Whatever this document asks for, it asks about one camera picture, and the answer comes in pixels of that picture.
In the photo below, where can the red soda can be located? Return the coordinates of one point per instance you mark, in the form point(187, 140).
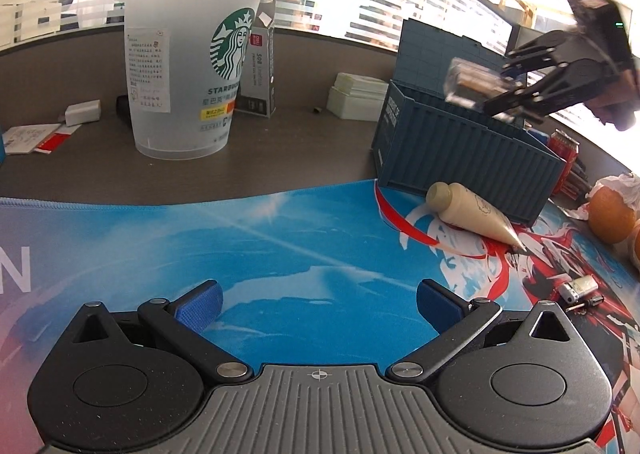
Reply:
point(562, 153)

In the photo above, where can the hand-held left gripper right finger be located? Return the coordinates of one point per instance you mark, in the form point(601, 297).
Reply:
point(440, 306)

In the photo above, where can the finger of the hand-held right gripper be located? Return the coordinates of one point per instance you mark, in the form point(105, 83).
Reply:
point(540, 93)
point(542, 51)

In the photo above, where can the printed blue desk mat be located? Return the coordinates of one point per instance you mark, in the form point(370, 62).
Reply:
point(300, 244)

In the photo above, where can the cream squeeze tube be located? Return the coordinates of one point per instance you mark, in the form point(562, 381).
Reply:
point(475, 211)

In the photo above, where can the large translucent cup green logo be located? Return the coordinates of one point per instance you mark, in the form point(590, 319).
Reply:
point(170, 83)

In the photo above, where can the white charger adapter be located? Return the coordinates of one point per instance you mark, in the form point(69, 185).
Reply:
point(82, 112)

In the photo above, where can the red and white card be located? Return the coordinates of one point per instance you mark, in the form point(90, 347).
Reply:
point(55, 141)

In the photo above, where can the blue container-shaped storage box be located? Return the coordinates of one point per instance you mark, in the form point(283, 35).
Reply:
point(450, 158)

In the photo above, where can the crumpled white tissue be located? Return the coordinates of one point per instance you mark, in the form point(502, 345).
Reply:
point(622, 186)

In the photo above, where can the white and red papers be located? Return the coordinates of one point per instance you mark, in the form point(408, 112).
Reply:
point(25, 137)

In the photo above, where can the orange fruit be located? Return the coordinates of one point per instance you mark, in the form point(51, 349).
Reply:
point(611, 216)
point(635, 249)

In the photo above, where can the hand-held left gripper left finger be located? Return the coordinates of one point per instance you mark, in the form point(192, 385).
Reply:
point(200, 306)

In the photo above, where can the grey and white pen box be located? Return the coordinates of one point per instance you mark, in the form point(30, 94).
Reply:
point(261, 78)

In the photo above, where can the small silver lighter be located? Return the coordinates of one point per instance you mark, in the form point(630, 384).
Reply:
point(577, 288)

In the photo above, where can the small clear plastic box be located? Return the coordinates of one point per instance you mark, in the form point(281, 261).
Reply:
point(472, 82)

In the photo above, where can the blue paper bag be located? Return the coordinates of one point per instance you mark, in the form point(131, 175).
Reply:
point(2, 151)

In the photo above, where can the stack of white cards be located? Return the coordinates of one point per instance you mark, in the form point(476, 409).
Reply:
point(360, 82)

